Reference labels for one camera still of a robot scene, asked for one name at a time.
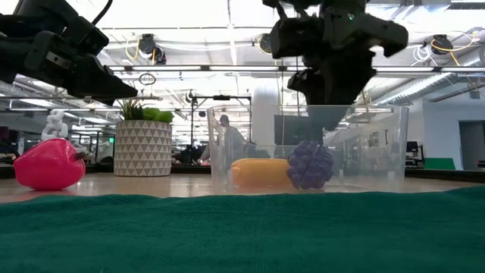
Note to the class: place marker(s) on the clear plastic tupperware container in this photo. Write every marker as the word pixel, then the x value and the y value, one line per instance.
pixel 379 151

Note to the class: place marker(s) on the black stand frame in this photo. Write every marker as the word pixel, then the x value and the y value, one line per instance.
pixel 221 97

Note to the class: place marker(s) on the white building column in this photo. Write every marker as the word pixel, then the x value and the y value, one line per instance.
pixel 265 110

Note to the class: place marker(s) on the black machine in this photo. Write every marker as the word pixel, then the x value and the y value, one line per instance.
pixel 413 151

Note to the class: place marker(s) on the person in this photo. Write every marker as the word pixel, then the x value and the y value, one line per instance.
pixel 229 140

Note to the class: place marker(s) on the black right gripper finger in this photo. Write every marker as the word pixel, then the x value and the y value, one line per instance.
pixel 348 79
pixel 316 83

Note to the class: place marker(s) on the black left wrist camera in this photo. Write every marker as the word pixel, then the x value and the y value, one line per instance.
pixel 89 34

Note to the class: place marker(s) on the yellow toy banana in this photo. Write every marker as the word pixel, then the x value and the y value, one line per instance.
pixel 259 172

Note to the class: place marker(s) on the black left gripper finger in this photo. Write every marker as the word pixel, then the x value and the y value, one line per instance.
pixel 100 99
pixel 102 81

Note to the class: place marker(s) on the purple toy grapes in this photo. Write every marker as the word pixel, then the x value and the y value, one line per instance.
pixel 310 165

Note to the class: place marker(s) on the black aluminium table frame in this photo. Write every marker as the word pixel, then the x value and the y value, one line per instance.
pixel 443 175

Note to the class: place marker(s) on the green board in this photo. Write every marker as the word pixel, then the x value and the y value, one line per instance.
pixel 439 164

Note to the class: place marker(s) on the red toy apple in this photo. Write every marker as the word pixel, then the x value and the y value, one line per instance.
pixel 49 165

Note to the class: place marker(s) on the long ceiling light bar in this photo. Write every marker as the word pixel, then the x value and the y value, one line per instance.
pixel 227 69

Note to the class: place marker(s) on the succulent in white patterned pot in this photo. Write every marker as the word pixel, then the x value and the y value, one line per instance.
pixel 143 151

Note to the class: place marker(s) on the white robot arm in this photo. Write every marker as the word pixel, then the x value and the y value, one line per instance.
pixel 55 125

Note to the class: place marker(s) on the dark monitor screen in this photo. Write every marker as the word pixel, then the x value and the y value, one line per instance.
pixel 291 130

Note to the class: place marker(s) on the dark green cloth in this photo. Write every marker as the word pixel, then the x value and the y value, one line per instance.
pixel 242 235

